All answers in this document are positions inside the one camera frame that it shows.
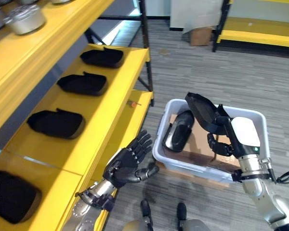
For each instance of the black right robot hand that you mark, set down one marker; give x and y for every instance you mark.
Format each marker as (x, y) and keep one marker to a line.
(243, 134)

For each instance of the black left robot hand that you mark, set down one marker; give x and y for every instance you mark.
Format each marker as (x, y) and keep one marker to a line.
(125, 166)

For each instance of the black sole-shaped part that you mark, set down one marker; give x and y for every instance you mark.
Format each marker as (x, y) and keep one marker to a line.
(102, 57)
(203, 113)
(179, 131)
(83, 83)
(56, 124)
(12, 196)

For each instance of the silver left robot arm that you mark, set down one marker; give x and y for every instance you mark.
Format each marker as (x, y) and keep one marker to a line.
(94, 204)

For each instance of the white plastic box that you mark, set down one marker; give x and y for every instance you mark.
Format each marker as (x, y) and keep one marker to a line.
(207, 137)

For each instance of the yellow metal shelf rack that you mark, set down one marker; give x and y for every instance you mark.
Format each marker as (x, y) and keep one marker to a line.
(257, 30)
(62, 101)

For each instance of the brown cardboard box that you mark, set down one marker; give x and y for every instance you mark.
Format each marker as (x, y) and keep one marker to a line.
(200, 36)

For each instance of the dark left robot foot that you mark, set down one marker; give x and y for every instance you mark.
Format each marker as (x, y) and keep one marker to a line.
(145, 209)

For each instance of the dark robot foot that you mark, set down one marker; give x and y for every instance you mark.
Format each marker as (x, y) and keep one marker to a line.
(145, 209)
(181, 211)

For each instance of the small orange tool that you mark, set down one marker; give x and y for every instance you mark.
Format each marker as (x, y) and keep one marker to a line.
(133, 103)

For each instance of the dark right robot foot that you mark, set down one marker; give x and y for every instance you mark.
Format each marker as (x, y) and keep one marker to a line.
(181, 211)

